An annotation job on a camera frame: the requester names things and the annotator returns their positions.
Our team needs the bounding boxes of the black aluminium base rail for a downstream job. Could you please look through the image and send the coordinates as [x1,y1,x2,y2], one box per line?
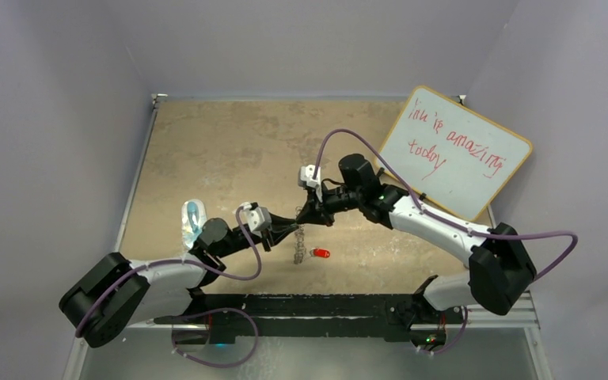
[154,292,463,344]

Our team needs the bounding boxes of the keys with red green tags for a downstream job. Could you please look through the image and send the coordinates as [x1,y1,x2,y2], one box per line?
[309,248,330,258]

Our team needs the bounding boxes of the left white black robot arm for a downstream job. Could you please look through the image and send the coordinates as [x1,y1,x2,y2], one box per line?
[59,207,298,348]

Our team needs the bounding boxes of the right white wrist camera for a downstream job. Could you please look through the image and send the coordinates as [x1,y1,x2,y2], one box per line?
[298,165,323,202]

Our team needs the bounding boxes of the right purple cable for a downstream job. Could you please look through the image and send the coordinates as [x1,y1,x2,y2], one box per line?
[314,128,580,355]

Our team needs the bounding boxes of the silver disc with keyrings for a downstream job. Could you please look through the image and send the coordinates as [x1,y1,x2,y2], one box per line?
[293,225,307,265]

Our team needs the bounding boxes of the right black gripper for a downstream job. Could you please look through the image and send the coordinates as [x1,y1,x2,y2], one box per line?
[297,183,363,229]

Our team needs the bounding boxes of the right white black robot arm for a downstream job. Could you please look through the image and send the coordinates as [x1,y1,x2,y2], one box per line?
[296,154,537,322]

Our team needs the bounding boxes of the whiteboard with red writing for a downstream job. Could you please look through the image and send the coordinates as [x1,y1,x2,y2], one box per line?
[376,85,533,221]

